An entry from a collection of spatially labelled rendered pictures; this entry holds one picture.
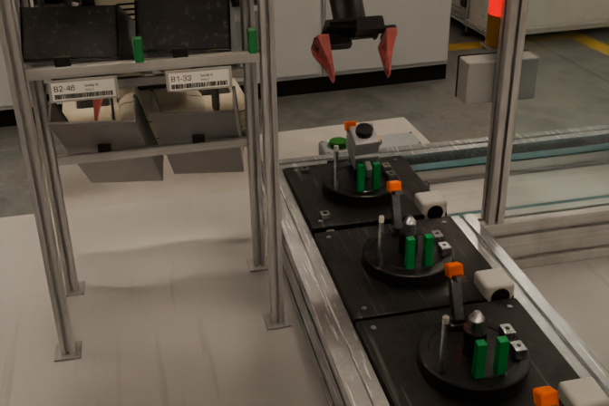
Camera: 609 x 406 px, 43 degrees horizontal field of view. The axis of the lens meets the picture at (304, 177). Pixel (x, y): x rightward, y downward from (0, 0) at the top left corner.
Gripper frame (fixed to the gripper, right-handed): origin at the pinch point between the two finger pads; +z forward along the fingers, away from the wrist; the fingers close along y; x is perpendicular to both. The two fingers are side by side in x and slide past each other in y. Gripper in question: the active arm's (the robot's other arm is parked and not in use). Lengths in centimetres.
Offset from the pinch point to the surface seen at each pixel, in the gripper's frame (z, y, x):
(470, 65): 5.8, 14.1, -12.5
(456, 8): -209, 189, 371
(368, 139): 10.1, 0.4, 4.6
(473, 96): 9.6, 15.0, -8.9
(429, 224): 26.4, 7.8, 4.3
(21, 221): 8, -64, 39
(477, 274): 37.8, 8.4, -10.3
